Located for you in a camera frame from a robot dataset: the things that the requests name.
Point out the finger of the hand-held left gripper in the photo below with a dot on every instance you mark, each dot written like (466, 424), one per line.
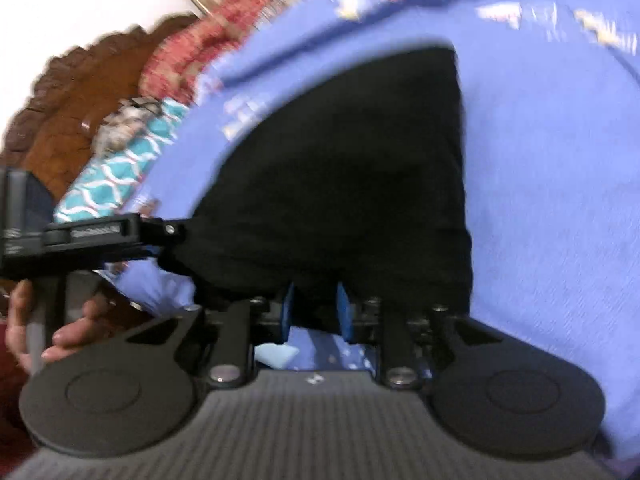
(167, 235)

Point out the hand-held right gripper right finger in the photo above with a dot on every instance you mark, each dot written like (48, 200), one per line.
(345, 310)

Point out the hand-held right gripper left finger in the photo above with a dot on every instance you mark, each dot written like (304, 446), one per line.
(289, 310)

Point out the black pants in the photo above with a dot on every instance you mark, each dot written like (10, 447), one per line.
(350, 175)

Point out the person's left forearm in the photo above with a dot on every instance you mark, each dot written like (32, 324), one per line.
(10, 400)

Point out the person's left hand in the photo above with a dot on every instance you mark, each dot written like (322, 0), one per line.
(90, 325)

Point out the teal patterned pillow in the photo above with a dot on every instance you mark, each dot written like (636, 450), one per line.
(120, 170)

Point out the grey white patterned cloth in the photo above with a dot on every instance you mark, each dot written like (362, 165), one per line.
(125, 117)

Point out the carved wooden headboard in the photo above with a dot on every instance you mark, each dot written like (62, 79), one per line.
(75, 105)

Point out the red patterned pillow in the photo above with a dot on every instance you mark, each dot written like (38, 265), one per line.
(210, 35)

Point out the blue printed bed sheet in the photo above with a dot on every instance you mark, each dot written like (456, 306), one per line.
(550, 185)

